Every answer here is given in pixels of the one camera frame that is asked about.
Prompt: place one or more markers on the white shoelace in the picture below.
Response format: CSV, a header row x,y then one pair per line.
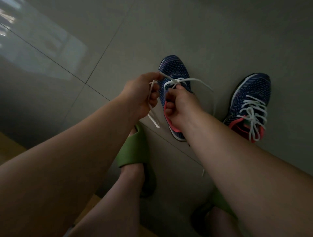
x,y
151,117
254,117

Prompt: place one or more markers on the person's leg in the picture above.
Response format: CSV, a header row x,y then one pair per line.
x,y
220,223
115,207

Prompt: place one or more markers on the person's right forearm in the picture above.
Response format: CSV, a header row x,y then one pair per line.
x,y
251,180

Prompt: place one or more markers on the person's right leg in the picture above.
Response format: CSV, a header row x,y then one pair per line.
x,y
220,223

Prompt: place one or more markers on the green foam slipper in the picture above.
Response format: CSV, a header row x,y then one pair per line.
x,y
135,149
220,202

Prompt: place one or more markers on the person's left forearm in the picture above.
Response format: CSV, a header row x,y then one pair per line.
x,y
58,180

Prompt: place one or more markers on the person's left leg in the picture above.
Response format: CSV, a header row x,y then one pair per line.
x,y
115,207

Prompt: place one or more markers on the person's left hand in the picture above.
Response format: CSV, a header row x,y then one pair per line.
x,y
139,95

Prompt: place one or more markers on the person's right hand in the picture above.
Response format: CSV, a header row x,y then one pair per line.
x,y
181,107

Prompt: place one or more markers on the blue knit sneaker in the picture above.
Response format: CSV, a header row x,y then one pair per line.
x,y
174,66
251,90

